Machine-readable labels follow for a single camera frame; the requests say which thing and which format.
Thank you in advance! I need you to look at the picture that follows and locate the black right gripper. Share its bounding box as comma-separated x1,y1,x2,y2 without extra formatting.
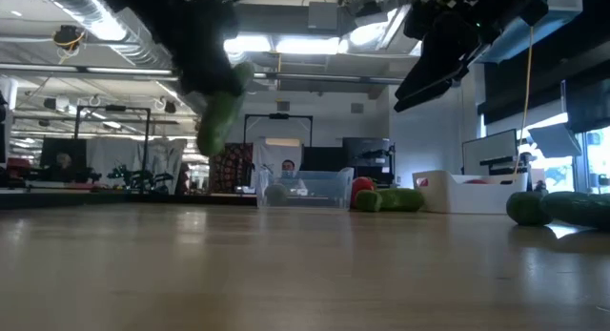
394,0,549,114

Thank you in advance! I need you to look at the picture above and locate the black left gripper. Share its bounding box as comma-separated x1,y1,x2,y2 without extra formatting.
102,0,244,97

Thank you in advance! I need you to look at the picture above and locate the dark green cucumber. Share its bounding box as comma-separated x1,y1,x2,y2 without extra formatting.
195,61,256,158
540,191,610,231

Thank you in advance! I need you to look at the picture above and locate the short bright green cucumber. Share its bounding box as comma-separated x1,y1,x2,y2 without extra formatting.
376,187,425,214

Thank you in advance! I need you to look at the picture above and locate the ceiling light panel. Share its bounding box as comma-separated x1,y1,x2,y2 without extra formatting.
223,34,273,54
274,36,342,55

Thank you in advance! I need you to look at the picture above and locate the grey monitor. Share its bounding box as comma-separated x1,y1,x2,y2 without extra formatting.
460,128,519,176

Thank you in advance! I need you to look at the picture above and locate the dark red patterned cloth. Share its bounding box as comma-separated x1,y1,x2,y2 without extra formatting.
208,140,254,195

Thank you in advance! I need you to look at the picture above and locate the black shelf cabinet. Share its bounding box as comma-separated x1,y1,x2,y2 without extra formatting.
341,136,397,189

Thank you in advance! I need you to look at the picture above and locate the white cloth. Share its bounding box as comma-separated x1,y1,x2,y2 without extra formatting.
251,136,304,189
85,136,188,195

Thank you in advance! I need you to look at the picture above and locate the long ceiling light strip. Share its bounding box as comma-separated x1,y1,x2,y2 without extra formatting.
78,0,129,42

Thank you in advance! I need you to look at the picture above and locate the horizontal grey pipe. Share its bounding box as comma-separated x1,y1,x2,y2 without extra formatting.
252,72,406,86

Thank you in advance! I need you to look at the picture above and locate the grey ceiling box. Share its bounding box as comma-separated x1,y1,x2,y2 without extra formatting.
307,0,340,31

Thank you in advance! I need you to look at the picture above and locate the person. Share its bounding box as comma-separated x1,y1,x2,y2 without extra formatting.
274,158,309,195
50,152,77,179

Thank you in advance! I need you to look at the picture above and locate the white plastic basket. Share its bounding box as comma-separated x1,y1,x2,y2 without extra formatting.
412,170,530,216

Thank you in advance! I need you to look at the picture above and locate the dark tilted monitor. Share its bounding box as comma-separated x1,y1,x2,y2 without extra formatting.
526,122,583,159

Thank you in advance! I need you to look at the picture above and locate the black panel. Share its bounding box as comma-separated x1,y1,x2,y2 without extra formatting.
302,146,345,173

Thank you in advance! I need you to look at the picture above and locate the clear plastic bin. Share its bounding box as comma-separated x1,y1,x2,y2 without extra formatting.
255,167,356,211

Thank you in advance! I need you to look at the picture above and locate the black screen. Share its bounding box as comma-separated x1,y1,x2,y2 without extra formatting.
39,137,89,171

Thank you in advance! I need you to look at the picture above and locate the large silver air duct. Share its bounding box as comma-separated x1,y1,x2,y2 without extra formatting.
37,0,192,72

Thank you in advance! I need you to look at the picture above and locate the black stand frame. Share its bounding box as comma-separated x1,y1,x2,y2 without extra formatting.
73,105,153,195
243,113,315,149

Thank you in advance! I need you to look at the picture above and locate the pale blue rectangular duct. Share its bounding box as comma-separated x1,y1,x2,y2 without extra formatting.
476,0,583,65

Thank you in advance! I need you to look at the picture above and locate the black aluminium frame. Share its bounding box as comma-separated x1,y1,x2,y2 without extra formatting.
0,191,356,211

